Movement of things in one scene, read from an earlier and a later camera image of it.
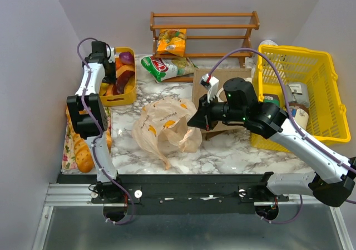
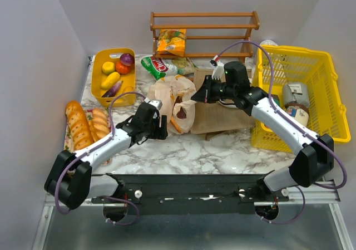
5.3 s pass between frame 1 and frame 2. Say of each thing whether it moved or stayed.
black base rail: stayed
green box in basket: stayed
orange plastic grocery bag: moved
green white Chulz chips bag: stayed
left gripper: moved
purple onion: stayed
